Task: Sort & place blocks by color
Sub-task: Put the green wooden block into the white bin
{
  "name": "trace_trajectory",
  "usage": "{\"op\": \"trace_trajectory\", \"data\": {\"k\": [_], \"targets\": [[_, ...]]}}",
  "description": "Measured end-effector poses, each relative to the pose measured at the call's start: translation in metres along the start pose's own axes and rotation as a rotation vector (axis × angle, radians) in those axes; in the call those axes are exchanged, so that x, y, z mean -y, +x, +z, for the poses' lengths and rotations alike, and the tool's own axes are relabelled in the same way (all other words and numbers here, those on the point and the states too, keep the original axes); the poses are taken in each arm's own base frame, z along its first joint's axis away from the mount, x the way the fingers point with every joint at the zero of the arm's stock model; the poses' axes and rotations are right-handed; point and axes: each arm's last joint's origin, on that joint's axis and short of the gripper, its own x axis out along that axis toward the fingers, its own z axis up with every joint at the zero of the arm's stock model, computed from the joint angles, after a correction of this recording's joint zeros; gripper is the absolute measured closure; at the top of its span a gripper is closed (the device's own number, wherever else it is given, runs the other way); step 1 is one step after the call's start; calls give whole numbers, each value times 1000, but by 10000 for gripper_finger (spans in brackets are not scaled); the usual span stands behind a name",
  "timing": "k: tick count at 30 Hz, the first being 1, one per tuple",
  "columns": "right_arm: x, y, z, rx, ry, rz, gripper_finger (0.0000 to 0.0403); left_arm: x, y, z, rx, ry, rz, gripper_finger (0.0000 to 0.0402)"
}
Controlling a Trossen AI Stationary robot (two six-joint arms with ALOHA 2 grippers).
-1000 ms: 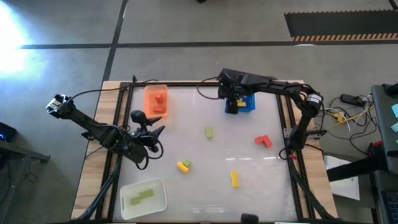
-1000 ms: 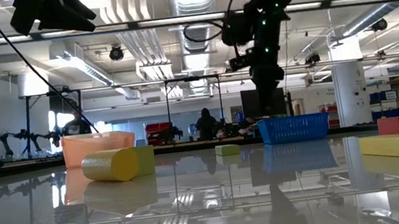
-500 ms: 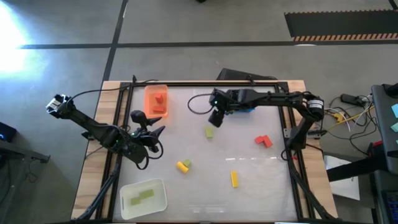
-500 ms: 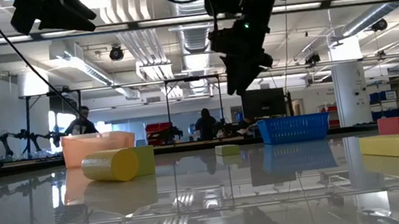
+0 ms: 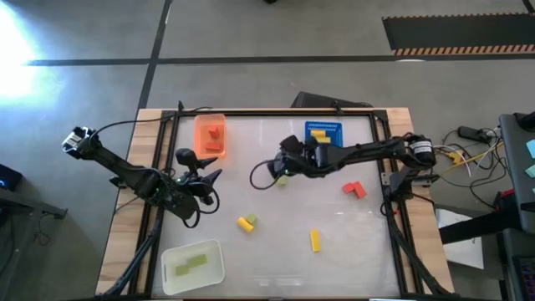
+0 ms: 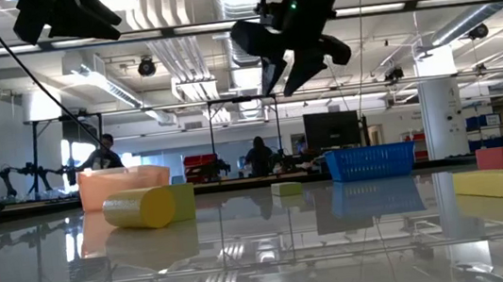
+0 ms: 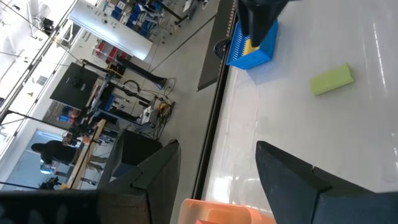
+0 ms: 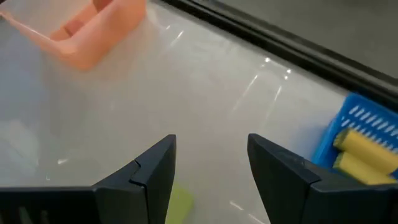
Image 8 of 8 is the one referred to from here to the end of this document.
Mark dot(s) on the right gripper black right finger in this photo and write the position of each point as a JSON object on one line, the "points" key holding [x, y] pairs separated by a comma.
{"points": [[286, 193]]}

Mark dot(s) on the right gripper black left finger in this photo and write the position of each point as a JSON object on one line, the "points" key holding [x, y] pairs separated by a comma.
{"points": [[149, 193]]}

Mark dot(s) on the long green block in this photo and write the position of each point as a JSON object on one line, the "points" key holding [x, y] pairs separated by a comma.
{"points": [[180, 205]]}

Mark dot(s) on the long yellow block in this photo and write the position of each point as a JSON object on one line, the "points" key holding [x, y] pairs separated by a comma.
{"points": [[363, 149], [357, 171]]}

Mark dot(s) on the blue slotted plastic basket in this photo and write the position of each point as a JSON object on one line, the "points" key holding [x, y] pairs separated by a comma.
{"points": [[326, 149]]}

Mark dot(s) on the translucent orange plastic bin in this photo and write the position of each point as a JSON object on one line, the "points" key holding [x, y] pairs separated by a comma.
{"points": [[102, 37]]}

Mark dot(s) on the black metal table frame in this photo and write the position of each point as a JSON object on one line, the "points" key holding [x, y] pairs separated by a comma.
{"points": [[280, 42]]}

